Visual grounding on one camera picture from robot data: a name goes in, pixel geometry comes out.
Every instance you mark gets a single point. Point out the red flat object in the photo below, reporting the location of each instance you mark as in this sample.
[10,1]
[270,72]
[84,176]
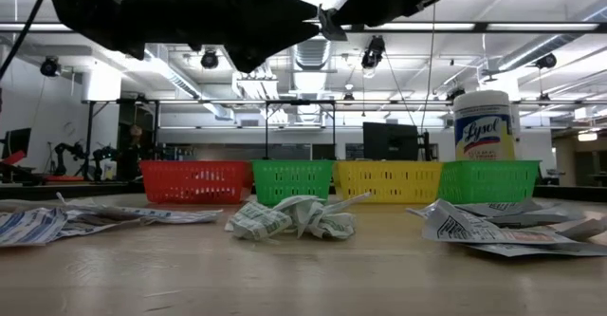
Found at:
[14,158]

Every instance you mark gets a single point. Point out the black overhead frame beam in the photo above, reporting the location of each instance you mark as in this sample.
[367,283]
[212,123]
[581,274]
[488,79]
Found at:
[479,26]

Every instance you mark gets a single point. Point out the yellow plastic basket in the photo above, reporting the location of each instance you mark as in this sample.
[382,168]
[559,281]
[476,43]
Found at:
[389,183]

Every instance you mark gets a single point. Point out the Lysol wipes canister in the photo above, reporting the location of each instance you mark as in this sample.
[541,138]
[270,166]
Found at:
[483,131]

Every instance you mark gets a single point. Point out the black background workstation frame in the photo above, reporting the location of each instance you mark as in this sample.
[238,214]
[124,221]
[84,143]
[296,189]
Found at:
[88,135]

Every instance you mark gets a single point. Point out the red plastic basket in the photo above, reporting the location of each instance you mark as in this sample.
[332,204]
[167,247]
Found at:
[189,183]

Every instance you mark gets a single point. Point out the black table edge rail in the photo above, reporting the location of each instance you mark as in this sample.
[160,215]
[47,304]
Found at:
[71,191]

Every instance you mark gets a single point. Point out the green plastic basket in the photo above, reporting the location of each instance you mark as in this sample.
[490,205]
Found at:
[488,183]
[291,180]

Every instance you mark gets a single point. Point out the black hanging lamp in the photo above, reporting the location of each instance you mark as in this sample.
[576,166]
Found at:
[456,94]

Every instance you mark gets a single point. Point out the black hanging camera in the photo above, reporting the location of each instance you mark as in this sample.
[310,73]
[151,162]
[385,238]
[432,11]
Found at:
[49,67]
[209,61]
[546,61]
[374,50]

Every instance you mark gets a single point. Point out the orange strip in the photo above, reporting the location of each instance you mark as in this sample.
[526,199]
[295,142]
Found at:
[64,179]

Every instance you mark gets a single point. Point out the silver ventilation duct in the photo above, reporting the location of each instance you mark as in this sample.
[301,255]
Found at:
[310,52]

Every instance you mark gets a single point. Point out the black background robot arm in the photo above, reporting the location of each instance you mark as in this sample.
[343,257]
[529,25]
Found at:
[60,159]
[99,161]

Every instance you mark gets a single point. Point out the person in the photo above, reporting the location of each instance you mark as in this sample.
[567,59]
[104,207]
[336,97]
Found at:
[133,154]

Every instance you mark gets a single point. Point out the black computer monitor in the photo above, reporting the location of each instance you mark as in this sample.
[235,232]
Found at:
[16,143]
[389,140]

